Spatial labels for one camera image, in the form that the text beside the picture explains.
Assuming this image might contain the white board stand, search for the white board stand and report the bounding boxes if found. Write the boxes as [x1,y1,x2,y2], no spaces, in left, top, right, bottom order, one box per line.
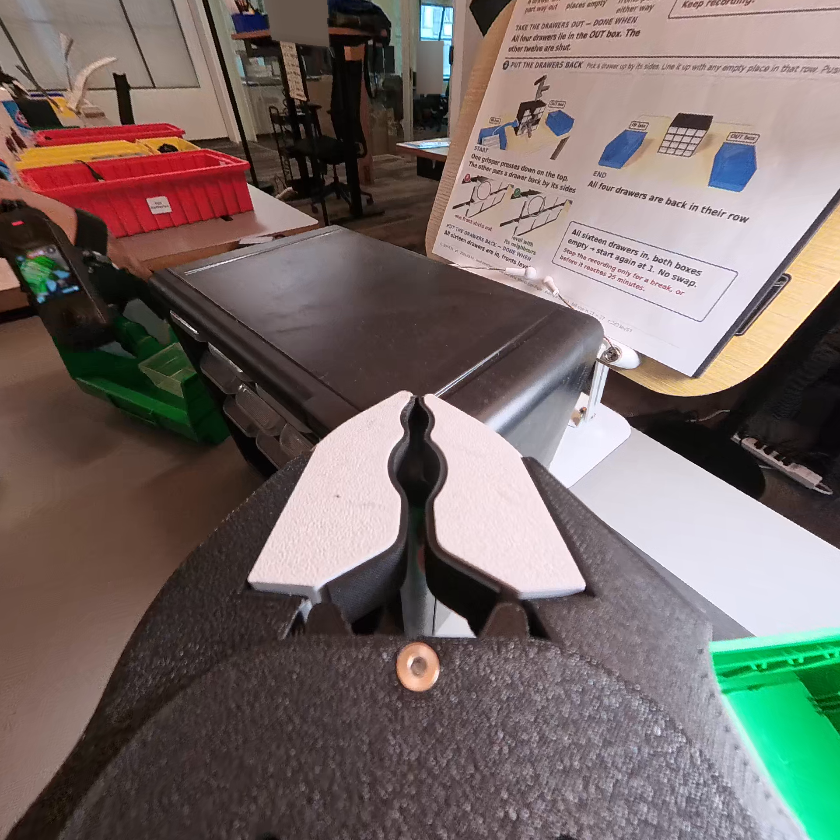
[550,341,643,488]

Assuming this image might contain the person's left hand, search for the person's left hand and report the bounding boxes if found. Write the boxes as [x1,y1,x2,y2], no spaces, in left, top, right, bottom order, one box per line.
[0,184,154,280]

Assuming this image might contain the white curved object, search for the white curved object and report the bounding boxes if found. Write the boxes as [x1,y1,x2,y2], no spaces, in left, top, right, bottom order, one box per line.
[61,33,119,107]

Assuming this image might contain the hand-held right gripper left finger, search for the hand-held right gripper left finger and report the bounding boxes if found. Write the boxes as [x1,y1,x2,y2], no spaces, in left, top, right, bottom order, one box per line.
[247,390,421,606]

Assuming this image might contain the white paper sign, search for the white paper sign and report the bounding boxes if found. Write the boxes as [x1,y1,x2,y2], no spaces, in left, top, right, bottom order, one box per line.
[280,41,308,101]

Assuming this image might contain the pale grey desk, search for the pale grey desk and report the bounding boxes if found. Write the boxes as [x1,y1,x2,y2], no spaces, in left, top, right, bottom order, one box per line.
[0,315,840,840]

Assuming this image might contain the light wooden board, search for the light wooden board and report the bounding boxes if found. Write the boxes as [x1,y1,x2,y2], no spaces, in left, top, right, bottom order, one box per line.
[425,0,840,399]

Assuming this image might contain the black drawer cabinet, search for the black drawer cabinet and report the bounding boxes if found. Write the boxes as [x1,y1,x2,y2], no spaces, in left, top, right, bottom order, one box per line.
[150,225,606,480]

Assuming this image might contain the thin white cord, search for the thin white cord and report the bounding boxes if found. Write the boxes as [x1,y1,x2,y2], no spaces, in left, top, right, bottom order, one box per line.
[502,264,615,349]

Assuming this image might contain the white power strip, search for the white power strip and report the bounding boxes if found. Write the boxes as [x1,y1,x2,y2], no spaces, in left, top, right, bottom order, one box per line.
[731,430,835,497]

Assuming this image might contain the black office chair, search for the black office chair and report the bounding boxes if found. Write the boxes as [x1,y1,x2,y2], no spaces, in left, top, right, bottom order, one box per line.
[269,72,389,221]

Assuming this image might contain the low wooden table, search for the low wooden table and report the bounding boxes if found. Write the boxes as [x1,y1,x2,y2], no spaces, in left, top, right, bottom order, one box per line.
[395,139,451,181]

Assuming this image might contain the yellow bin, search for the yellow bin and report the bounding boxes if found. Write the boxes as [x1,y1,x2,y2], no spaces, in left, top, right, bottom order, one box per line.
[16,136,202,173]

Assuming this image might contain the green plastic bin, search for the green plastic bin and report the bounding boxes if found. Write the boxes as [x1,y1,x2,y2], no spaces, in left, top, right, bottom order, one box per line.
[52,298,231,447]
[709,629,840,840]

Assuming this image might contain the large red bin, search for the large red bin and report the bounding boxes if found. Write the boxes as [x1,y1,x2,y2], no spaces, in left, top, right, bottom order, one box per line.
[20,150,256,238]

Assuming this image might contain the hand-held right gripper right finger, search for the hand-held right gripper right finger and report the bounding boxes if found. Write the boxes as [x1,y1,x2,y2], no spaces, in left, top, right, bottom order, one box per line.
[420,392,588,602]

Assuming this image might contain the side table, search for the side table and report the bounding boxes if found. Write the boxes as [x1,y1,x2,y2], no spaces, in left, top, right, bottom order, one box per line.
[0,184,322,316]

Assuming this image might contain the shallow red bin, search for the shallow red bin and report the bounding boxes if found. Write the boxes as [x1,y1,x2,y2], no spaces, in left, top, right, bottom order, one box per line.
[33,123,186,149]

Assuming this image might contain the printed instruction sheet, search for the printed instruction sheet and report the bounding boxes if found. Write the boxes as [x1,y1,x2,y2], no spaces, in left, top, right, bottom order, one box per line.
[430,0,840,379]

